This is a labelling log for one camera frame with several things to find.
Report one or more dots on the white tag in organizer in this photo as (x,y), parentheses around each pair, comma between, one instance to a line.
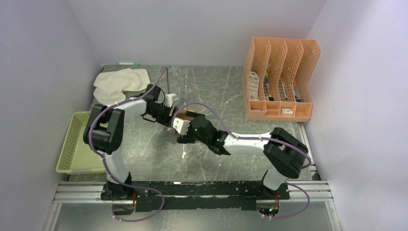
(253,86)

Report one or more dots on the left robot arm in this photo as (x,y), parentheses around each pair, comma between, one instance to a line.
(105,128)

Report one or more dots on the yellow brown bear towel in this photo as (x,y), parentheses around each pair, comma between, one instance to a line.
(187,114)

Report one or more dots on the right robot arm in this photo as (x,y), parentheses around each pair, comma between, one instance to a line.
(286,153)

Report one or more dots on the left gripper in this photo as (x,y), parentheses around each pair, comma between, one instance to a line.
(167,121)

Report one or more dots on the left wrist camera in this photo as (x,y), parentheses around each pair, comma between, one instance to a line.
(171,100)

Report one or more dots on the orange file organizer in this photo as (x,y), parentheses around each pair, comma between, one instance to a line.
(284,67)

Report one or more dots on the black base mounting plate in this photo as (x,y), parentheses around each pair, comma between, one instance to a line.
(169,195)

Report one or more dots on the white green marker pen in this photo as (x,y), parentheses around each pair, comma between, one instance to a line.
(128,63)

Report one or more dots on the small white box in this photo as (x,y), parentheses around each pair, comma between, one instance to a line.
(287,111)

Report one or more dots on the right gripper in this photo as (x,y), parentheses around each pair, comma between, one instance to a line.
(186,138)

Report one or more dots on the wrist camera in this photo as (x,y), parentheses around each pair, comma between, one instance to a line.
(180,126)
(171,100)

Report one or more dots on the green plastic basket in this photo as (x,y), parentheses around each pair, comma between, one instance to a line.
(76,157)

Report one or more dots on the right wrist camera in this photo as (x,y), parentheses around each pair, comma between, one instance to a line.
(180,126)

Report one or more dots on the white towel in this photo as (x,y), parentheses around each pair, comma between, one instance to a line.
(110,87)

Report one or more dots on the aluminium frame rails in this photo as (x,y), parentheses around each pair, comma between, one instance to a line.
(151,154)

